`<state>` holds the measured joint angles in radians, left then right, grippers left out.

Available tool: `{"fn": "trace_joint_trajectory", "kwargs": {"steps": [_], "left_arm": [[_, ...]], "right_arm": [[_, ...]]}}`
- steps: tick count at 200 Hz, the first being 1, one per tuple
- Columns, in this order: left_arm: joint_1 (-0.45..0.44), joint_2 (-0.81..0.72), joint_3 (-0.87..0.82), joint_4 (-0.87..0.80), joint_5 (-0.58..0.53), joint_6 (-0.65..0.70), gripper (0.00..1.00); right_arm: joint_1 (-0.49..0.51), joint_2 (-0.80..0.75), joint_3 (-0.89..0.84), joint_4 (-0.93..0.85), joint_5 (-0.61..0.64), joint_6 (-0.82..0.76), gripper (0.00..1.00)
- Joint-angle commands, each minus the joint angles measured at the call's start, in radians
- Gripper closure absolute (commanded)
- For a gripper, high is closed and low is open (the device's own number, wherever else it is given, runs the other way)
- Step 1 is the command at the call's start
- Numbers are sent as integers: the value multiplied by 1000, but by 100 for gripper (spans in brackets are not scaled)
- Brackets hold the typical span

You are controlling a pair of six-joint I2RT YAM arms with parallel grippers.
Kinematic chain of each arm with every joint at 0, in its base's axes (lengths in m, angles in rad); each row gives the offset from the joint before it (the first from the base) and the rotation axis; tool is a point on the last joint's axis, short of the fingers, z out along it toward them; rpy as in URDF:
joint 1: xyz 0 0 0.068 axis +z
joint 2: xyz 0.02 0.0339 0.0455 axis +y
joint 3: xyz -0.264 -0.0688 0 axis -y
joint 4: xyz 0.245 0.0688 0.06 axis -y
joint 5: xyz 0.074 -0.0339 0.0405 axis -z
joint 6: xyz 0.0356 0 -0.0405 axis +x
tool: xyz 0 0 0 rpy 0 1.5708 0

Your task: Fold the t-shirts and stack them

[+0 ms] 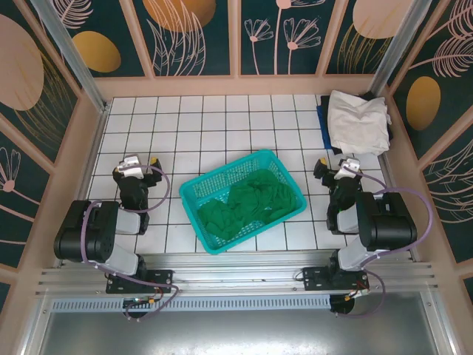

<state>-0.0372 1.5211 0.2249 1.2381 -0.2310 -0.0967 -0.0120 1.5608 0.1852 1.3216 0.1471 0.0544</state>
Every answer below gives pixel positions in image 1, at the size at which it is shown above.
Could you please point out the stack of folded clothes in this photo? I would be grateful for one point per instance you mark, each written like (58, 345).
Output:
(325, 100)

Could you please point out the teal plastic basket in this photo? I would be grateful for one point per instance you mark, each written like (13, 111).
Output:
(207, 236)

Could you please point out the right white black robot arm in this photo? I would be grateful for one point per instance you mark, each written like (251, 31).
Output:
(388, 222)

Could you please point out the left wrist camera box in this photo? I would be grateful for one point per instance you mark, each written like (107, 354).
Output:
(131, 166)

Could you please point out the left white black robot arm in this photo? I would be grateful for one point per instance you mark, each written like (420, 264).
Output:
(74, 236)

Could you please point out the aluminium frame post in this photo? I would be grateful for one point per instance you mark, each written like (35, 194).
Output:
(397, 40)
(77, 63)

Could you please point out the green t-shirt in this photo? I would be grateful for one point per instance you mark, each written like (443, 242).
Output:
(251, 207)

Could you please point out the white folded t-shirt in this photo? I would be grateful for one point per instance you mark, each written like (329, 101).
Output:
(358, 122)

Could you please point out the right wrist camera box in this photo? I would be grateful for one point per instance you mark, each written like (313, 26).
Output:
(349, 164)

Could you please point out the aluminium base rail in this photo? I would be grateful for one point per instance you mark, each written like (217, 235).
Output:
(236, 275)

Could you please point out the grey metal sheet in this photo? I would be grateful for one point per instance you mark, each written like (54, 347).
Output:
(236, 333)

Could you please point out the blue folded t-shirt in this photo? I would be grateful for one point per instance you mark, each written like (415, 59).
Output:
(324, 129)

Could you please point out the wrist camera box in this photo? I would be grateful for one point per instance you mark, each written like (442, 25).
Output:
(131, 166)
(349, 164)

